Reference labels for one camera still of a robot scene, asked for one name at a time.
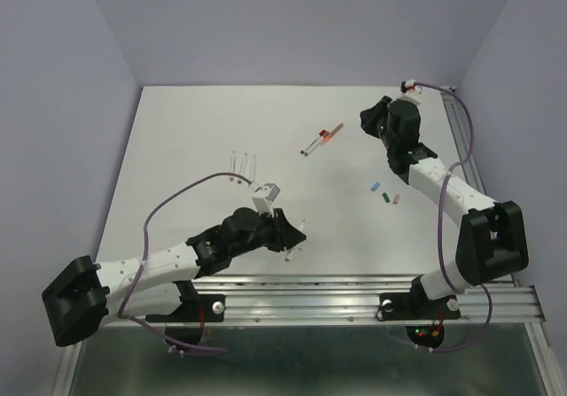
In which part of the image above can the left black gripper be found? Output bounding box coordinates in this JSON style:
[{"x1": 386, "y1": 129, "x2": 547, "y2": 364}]
[{"x1": 229, "y1": 206, "x2": 305, "y2": 257}]

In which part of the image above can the brown capped marker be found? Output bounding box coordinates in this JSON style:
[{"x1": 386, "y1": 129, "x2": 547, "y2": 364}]
[{"x1": 284, "y1": 220, "x2": 307, "y2": 263}]

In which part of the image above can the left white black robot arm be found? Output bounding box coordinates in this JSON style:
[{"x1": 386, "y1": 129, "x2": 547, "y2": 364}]
[{"x1": 42, "y1": 207, "x2": 307, "y2": 347}]

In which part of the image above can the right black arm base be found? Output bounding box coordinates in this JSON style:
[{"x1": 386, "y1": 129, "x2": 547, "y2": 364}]
[{"x1": 376, "y1": 276, "x2": 462, "y2": 322}]

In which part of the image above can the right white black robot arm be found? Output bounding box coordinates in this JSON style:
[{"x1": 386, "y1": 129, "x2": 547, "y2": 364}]
[{"x1": 360, "y1": 97, "x2": 529, "y2": 316}]

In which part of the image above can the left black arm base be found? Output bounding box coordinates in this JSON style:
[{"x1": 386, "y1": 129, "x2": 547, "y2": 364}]
[{"x1": 145, "y1": 281, "x2": 226, "y2": 323}]

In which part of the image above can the orange highlighter pen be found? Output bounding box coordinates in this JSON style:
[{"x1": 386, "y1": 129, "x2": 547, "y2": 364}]
[{"x1": 323, "y1": 122, "x2": 344, "y2": 144}]

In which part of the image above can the red capped marker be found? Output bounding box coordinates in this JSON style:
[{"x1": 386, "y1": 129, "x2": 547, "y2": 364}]
[{"x1": 300, "y1": 129, "x2": 328, "y2": 156}]

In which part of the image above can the uncapped white marker body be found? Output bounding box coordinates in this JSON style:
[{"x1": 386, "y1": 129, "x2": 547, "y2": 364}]
[{"x1": 229, "y1": 150, "x2": 237, "y2": 182}]

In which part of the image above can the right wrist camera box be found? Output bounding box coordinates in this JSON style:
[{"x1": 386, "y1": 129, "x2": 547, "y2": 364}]
[{"x1": 398, "y1": 80, "x2": 423, "y2": 106}]

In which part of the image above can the right side aluminium rail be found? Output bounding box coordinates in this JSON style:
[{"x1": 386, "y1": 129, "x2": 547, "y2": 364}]
[{"x1": 438, "y1": 85, "x2": 506, "y2": 260}]

